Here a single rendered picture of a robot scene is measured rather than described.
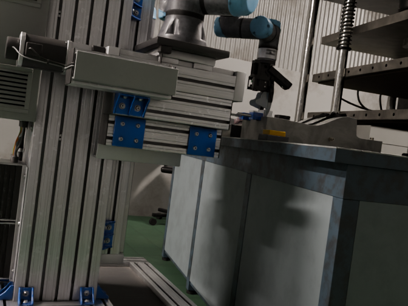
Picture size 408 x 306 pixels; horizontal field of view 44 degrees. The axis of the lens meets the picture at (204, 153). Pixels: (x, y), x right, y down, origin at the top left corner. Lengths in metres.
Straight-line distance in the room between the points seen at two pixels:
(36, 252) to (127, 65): 0.65
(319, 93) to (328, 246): 4.25
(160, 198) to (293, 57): 2.00
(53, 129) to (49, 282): 0.47
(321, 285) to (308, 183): 0.29
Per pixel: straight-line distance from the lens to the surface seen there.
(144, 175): 4.70
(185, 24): 1.50
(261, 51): 1.95
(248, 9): 1.50
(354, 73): 2.98
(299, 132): 1.93
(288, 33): 5.39
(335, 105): 3.02
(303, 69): 3.40
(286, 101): 5.32
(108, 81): 1.28
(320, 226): 1.42
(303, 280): 1.49
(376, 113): 2.74
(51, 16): 1.60
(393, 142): 2.82
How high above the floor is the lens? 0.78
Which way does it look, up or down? 1 degrees down
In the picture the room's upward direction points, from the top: 7 degrees clockwise
